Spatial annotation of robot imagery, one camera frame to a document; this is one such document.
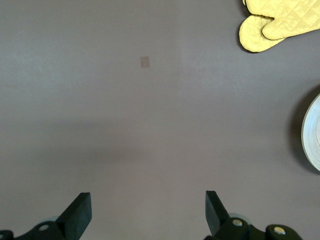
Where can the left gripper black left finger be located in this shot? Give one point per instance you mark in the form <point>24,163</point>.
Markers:
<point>72,220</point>

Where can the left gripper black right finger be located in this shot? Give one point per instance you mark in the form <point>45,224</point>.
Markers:
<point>218,222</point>

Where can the round wooden plate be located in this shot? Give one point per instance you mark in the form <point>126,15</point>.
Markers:
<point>313,132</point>

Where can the small translucent tape patch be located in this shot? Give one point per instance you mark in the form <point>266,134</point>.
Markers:
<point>145,62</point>

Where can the yellow quilted oven mitt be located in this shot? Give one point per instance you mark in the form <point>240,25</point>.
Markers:
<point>287,15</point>
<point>251,37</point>

